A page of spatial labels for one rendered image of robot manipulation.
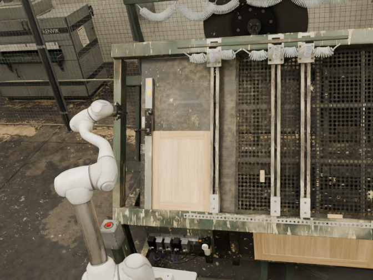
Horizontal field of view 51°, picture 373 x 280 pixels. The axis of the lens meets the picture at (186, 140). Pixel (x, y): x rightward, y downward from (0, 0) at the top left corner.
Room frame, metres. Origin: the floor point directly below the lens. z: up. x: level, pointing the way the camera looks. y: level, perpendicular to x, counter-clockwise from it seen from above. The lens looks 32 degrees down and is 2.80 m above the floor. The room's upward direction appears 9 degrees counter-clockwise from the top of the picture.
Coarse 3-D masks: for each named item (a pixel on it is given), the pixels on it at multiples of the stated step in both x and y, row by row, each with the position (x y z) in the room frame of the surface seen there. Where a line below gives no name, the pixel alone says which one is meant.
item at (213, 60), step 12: (216, 48) 2.56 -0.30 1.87; (216, 60) 2.52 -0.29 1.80; (216, 72) 2.51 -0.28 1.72; (216, 84) 2.47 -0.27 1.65; (216, 96) 2.42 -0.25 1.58; (216, 108) 2.38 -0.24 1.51; (216, 120) 2.33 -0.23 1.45; (216, 132) 2.29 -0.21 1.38; (216, 144) 2.24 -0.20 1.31; (216, 156) 2.20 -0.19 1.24; (216, 168) 2.15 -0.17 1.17; (216, 180) 2.11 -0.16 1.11; (216, 192) 2.07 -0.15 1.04; (216, 204) 2.02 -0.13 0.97
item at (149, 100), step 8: (152, 80) 2.67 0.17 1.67; (152, 88) 2.64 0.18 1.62; (152, 96) 2.61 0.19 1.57; (152, 104) 2.57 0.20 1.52; (152, 120) 2.52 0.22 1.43; (152, 128) 2.49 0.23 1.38; (152, 136) 2.46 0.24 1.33; (152, 144) 2.42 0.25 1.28; (152, 152) 2.40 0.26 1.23; (152, 160) 2.37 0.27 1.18; (152, 168) 2.34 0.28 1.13; (144, 208) 2.18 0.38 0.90
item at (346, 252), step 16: (256, 208) 2.10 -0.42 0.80; (256, 240) 2.11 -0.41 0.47; (272, 240) 2.07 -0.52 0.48; (288, 240) 2.04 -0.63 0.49; (304, 240) 2.00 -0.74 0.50; (320, 240) 1.97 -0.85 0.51; (336, 240) 1.94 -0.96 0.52; (352, 240) 1.90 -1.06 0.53; (368, 240) 1.87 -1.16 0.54; (256, 256) 2.11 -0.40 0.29; (272, 256) 2.07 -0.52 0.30; (288, 256) 2.04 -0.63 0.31; (304, 256) 2.00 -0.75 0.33; (320, 256) 1.97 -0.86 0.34; (336, 256) 1.93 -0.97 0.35; (352, 256) 1.90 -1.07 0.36; (368, 256) 1.87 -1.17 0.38
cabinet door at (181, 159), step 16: (160, 144) 2.41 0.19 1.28; (176, 144) 2.38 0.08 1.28; (192, 144) 2.34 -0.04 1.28; (208, 144) 2.31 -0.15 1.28; (160, 160) 2.35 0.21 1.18; (176, 160) 2.32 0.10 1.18; (192, 160) 2.28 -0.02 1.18; (208, 160) 2.25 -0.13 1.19; (160, 176) 2.29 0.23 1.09; (176, 176) 2.26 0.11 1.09; (192, 176) 2.22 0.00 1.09; (208, 176) 2.19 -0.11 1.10; (160, 192) 2.23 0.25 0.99; (176, 192) 2.19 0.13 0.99; (192, 192) 2.16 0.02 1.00; (208, 192) 2.12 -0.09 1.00; (160, 208) 2.16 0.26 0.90; (176, 208) 2.13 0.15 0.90; (192, 208) 2.10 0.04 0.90; (208, 208) 2.06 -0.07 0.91
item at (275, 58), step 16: (272, 64) 2.42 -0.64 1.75; (272, 80) 2.36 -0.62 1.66; (272, 96) 2.30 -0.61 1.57; (272, 112) 2.25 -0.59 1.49; (272, 128) 2.19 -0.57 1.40; (272, 144) 2.13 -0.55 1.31; (272, 160) 2.08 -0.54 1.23; (272, 176) 2.02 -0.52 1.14; (272, 192) 1.96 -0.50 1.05; (272, 208) 1.91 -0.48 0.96
